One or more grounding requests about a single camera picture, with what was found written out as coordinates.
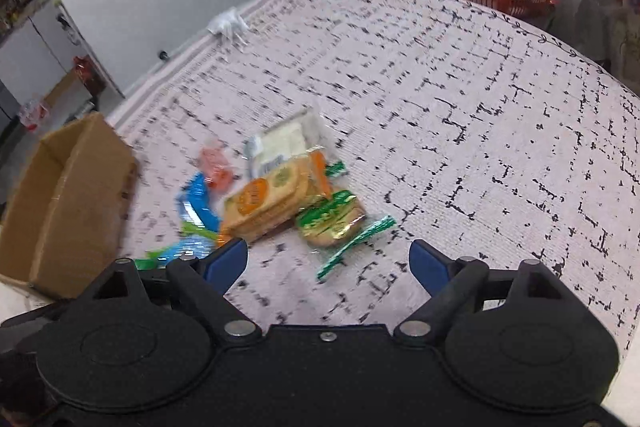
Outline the green cookie packet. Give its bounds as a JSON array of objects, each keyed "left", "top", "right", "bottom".
[{"left": 295, "top": 189, "right": 398, "bottom": 284}]

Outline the green blue snack packet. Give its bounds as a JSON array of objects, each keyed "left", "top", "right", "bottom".
[{"left": 134, "top": 232, "right": 221, "bottom": 270}]

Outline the cardboard box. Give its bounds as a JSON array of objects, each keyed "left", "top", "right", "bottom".
[{"left": 0, "top": 112, "right": 139, "bottom": 300}]

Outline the orange cracker packet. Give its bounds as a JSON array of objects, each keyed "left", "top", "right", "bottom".
[{"left": 219, "top": 152, "right": 333, "bottom": 244}]

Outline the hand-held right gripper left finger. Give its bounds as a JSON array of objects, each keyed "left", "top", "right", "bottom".
[{"left": 92, "top": 237, "right": 263, "bottom": 340}]

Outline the white clear snack packet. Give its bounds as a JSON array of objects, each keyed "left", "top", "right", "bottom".
[{"left": 243, "top": 107, "right": 326, "bottom": 180}]

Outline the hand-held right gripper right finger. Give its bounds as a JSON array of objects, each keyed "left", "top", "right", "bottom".
[{"left": 392, "top": 239, "right": 568, "bottom": 340}]

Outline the brown carton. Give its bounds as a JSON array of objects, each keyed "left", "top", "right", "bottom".
[{"left": 42, "top": 69, "right": 96, "bottom": 115}]

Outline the small orange snack packet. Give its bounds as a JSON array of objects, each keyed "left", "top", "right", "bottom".
[{"left": 199, "top": 146, "right": 236, "bottom": 190}]

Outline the white black patterned blanket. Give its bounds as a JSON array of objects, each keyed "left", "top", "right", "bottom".
[{"left": 107, "top": 0, "right": 640, "bottom": 358}]

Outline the clear plastic bag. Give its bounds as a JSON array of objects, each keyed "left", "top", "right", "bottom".
[{"left": 17, "top": 96, "right": 52, "bottom": 132}]

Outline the red bag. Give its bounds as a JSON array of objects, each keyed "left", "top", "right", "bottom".
[{"left": 72, "top": 55, "right": 103, "bottom": 96}]

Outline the white face mask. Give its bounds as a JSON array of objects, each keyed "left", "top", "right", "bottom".
[{"left": 206, "top": 7, "right": 250, "bottom": 52}]

